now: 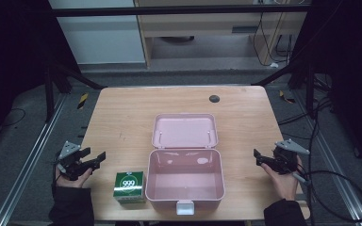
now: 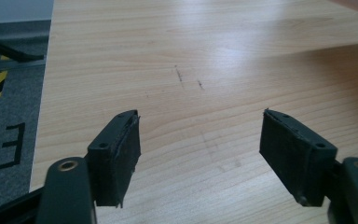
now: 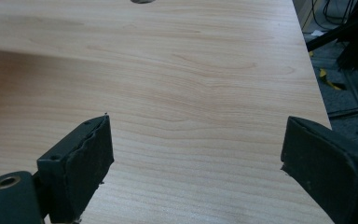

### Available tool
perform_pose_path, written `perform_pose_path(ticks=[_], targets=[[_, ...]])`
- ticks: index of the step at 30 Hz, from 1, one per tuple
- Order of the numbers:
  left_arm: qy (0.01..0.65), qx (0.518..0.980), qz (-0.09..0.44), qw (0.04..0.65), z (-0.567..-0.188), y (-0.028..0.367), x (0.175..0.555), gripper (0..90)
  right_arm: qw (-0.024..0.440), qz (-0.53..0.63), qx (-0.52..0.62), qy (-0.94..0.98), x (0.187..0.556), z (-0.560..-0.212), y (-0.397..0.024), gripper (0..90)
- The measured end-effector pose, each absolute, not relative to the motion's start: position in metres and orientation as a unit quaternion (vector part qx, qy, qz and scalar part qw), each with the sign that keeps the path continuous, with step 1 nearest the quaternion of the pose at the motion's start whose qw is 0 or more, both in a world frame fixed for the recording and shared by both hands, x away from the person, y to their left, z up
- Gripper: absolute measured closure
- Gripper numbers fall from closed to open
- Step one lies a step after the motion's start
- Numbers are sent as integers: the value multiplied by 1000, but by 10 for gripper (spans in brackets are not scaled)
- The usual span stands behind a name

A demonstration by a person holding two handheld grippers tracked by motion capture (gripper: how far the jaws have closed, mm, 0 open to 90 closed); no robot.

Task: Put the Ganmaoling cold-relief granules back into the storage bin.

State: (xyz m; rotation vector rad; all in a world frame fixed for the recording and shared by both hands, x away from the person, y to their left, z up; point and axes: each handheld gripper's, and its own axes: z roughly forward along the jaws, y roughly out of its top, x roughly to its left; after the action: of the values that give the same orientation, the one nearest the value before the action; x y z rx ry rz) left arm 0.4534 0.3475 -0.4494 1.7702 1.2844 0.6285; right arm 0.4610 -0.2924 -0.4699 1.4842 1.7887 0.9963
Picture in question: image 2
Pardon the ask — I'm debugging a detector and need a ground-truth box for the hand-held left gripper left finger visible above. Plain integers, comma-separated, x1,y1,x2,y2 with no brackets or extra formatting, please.
86,109,143,209

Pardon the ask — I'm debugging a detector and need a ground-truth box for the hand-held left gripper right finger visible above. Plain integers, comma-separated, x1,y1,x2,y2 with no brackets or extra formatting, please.
258,107,338,208

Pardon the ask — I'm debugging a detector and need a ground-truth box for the black tape floor marking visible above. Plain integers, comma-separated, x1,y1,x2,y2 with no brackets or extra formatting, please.
0,121,26,171

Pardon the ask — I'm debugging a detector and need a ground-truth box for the black stand leg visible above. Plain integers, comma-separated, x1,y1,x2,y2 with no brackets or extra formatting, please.
0,31,46,63

